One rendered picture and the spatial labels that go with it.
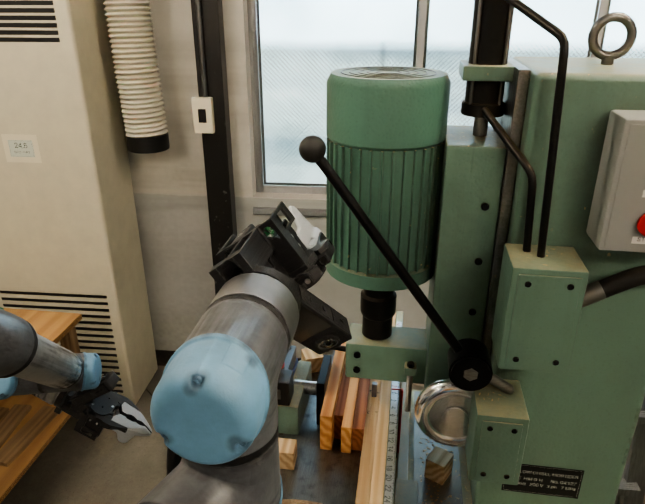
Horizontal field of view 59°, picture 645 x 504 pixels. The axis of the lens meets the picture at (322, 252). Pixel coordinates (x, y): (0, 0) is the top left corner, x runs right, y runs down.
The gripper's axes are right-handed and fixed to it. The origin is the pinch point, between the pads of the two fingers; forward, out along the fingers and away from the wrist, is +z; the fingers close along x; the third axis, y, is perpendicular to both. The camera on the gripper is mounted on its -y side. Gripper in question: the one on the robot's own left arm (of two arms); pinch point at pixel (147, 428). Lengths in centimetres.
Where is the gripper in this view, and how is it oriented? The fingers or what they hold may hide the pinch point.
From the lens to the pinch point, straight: 139.0
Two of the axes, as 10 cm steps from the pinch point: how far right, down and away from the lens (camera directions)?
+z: 8.6, 5.1, 0.8
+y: -4.9, 7.6, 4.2
